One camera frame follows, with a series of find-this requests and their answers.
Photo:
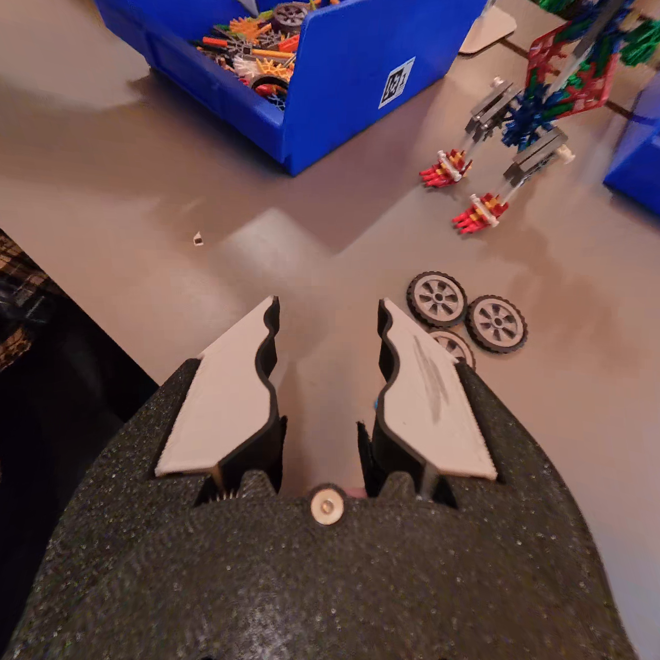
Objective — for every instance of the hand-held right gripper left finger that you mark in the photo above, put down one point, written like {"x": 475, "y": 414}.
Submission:
{"x": 227, "y": 402}

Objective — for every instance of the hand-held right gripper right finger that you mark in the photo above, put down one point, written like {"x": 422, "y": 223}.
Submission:
{"x": 433, "y": 412}

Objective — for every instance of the grey toy wheel black tyre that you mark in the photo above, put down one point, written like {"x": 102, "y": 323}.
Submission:
{"x": 484, "y": 340}
{"x": 448, "y": 314}
{"x": 456, "y": 346}

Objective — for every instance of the person's plaid shirt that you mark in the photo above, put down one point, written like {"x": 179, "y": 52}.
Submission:
{"x": 20, "y": 288}

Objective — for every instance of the colourful construction toy figure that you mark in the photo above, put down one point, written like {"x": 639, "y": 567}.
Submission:
{"x": 531, "y": 118}

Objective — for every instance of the plain blue plastic bin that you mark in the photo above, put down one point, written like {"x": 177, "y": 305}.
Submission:
{"x": 639, "y": 170}

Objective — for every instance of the blue plastic bin white tag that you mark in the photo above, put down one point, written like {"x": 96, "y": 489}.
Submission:
{"x": 350, "y": 93}

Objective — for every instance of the pile of colourful construction pieces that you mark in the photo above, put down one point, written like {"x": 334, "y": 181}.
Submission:
{"x": 247, "y": 51}

